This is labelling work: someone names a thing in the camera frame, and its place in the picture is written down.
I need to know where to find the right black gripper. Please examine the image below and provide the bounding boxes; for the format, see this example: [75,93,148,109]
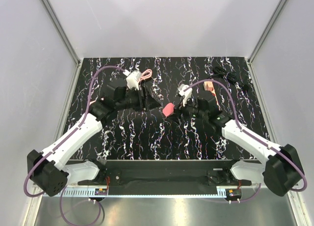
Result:
[167,94,208,126]

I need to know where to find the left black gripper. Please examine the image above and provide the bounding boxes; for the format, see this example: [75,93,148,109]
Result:
[116,85,161,112]

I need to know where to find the pink square charger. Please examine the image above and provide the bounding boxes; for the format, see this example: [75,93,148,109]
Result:
[162,103,175,117]

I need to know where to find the wooden red socket power strip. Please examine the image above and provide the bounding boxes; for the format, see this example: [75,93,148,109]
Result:
[203,81,216,98]

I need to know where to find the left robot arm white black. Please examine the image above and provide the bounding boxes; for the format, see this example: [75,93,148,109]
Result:
[26,80,161,197]

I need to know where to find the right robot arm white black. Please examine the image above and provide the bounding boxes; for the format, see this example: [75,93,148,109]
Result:
[162,91,305,197]

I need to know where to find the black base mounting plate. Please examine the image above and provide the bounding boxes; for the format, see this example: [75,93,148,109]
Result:
[78,160,251,186]

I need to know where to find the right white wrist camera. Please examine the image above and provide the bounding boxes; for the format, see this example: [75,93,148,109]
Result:
[178,84,192,107]

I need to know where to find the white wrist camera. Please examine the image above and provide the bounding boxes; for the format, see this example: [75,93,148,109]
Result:
[123,70,142,90]
[178,84,192,107]

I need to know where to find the pink coiled cord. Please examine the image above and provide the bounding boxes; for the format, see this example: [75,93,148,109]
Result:
[138,68,153,84]

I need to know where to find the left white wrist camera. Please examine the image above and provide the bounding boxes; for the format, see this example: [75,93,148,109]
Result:
[123,70,142,90]

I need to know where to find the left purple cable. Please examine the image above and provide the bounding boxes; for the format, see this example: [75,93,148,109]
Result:
[23,66,128,224]

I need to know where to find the purple cable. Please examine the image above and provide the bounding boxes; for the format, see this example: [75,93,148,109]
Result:
[23,66,128,224]
[181,79,308,202]

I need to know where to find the black coiled cable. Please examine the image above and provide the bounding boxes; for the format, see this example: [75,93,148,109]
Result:
[212,65,249,90]

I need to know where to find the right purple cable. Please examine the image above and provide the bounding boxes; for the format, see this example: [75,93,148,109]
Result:
[181,79,308,202]

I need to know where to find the grey slotted cable duct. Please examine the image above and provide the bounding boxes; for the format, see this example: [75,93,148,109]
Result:
[63,188,108,198]

